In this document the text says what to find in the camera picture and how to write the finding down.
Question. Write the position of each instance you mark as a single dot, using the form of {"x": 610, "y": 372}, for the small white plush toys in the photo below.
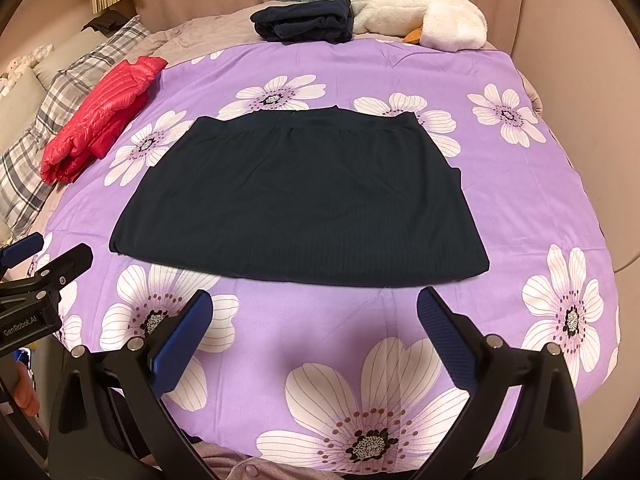
{"x": 20, "y": 67}

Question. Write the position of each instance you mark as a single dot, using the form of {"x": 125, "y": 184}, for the white plush goose toy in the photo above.
{"x": 440, "y": 15}

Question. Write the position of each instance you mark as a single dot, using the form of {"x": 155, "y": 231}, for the plaid pillow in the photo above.
{"x": 75, "y": 75}

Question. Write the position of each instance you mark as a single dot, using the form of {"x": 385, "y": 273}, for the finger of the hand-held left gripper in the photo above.
{"x": 22, "y": 249}
{"x": 65, "y": 262}

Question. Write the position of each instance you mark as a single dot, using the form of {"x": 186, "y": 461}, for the purple floral blanket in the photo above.
{"x": 500, "y": 185}

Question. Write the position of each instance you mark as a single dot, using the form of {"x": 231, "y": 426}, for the small dark brown object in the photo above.
{"x": 107, "y": 20}

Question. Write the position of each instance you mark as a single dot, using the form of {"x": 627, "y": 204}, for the dark navy sweater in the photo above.
{"x": 300, "y": 200}

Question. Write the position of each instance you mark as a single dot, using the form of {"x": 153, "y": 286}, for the red puffer jacket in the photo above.
{"x": 100, "y": 115}

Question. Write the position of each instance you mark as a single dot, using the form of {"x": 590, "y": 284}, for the person's left hand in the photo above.
{"x": 25, "y": 395}

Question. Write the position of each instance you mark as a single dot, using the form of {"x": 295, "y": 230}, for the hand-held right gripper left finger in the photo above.
{"x": 182, "y": 345}

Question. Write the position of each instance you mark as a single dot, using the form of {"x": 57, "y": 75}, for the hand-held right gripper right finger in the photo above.
{"x": 450, "y": 340}

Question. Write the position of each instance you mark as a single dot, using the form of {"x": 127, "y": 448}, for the pinkish grey duvet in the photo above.
{"x": 200, "y": 40}

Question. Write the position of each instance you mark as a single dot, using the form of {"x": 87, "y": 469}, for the folded dark navy clothes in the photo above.
{"x": 300, "y": 22}

